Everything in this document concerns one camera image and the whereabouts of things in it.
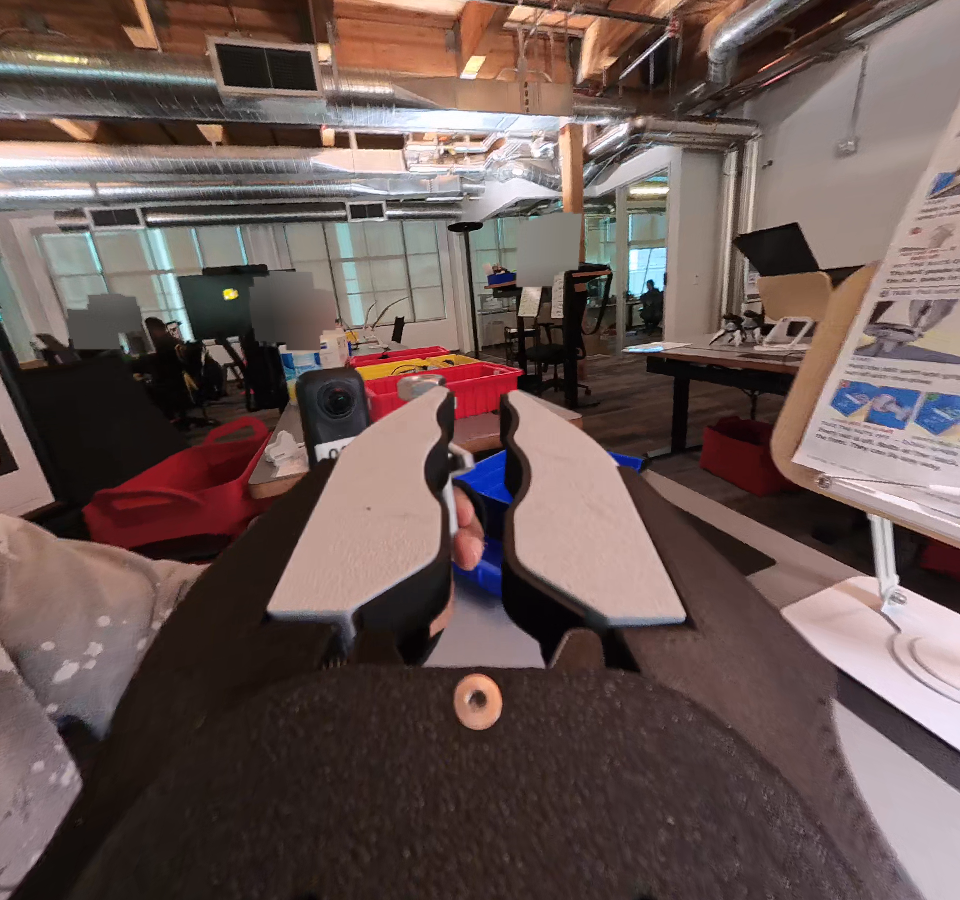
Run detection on wooden table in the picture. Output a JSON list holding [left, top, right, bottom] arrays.
[[622, 337, 809, 460]]

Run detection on hanging paper sheets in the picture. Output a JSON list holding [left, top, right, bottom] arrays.
[[517, 273, 569, 321]]

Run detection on black standing desk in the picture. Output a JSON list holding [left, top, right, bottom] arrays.
[[483, 266, 614, 411]]

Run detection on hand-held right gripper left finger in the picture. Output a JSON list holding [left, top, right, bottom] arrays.
[[267, 386, 457, 651]]

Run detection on red floor bin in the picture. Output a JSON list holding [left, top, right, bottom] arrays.
[[699, 417, 798, 498]]

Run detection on silver ventilation duct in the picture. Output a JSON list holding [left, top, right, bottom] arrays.
[[0, 48, 579, 211]]

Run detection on black light flag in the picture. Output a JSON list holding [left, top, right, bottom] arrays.
[[732, 222, 865, 291]]

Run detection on black floor lamp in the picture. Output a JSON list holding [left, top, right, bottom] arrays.
[[447, 222, 486, 362]]

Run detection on wipes canister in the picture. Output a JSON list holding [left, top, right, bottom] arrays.
[[279, 345, 325, 403]]

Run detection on red plastic bin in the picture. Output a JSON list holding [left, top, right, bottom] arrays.
[[363, 361, 525, 422], [346, 345, 451, 368]]

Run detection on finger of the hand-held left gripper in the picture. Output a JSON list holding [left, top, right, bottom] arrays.
[[441, 442, 477, 535]]

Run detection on red tote bag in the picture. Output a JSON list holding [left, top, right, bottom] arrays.
[[82, 416, 276, 550]]

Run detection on person's left forearm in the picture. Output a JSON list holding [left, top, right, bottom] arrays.
[[0, 513, 205, 737]]

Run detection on black gold jacket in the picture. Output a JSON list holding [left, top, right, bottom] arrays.
[[144, 317, 228, 422]]

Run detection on yellow plastic bin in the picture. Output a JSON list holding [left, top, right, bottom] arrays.
[[352, 354, 483, 385]]

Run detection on wooden pillar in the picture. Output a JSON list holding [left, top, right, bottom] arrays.
[[558, 123, 588, 216]]

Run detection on white plastic holder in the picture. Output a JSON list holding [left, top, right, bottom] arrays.
[[262, 429, 310, 478]]

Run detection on grey splattered sweatshirt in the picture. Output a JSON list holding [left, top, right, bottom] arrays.
[[0, 652, 85, 893]]

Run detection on printed instruction sheet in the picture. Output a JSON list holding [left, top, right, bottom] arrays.
[[791, 99, 960, 490]]

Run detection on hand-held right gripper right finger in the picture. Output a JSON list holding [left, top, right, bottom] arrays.
[[498, 390, 687, 627]]

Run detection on large ceiling air vent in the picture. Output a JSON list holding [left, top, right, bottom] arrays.
[[204, 35, 325, 100]]

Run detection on blue plastic bin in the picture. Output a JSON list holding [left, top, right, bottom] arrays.
[[452, 450, 648, 602]]

